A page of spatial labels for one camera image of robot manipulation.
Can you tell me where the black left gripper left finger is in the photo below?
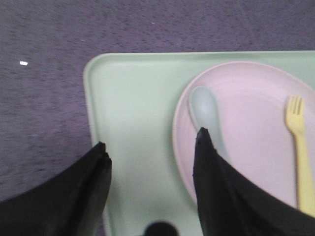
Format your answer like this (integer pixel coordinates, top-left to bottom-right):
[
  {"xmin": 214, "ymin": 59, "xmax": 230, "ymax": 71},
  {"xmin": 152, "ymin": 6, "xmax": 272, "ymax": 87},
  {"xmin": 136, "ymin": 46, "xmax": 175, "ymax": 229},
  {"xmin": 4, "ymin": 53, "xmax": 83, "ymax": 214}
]
[{"xmin": 0, "ymin": 142, "xmax": 112, "ymax": 236}]

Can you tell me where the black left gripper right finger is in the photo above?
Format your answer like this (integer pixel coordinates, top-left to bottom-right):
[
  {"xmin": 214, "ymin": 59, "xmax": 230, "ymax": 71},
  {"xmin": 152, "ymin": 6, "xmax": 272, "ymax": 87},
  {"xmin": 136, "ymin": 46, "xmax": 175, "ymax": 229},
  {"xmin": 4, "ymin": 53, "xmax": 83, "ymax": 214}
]
[{"xmin": 193, "ymin": 128, "xmax": 315, "ymax": 236}]

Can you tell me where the beige round plate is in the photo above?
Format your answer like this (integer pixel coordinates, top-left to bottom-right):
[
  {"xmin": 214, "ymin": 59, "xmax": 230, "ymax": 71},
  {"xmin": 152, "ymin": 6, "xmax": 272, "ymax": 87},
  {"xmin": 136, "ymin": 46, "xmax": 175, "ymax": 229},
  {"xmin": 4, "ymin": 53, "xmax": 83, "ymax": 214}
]
[{"xmin": 173, "ymin": 61, "xmax": 315, "ymax": 207}]

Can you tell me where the yellow plastic fork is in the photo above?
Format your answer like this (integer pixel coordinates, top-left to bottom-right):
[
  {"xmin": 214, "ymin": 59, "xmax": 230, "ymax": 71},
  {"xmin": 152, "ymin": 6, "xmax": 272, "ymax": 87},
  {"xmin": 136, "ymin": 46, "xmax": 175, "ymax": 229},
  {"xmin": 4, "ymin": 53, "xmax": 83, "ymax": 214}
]
[{"xmin": 285, "ymin": 95, "xmax": 315, "ymax": 217}]

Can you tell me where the pale blue plastic spoon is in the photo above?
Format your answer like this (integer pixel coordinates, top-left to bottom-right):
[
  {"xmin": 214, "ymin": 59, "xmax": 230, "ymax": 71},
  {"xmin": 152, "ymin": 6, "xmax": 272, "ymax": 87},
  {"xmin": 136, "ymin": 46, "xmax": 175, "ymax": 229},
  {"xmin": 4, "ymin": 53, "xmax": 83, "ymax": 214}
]
[{"xmin": 188, "ymin": 86, "xmax": 229, "ymax": 161}]

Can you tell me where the light green plastic tray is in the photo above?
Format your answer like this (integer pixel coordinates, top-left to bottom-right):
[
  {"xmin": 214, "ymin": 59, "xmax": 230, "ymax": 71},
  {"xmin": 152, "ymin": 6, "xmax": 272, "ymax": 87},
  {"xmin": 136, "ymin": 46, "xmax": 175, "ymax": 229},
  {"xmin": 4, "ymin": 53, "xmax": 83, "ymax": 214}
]
[{"xmin": 84, "ymin": 51, "xmax": 315, "ymax": 236}]

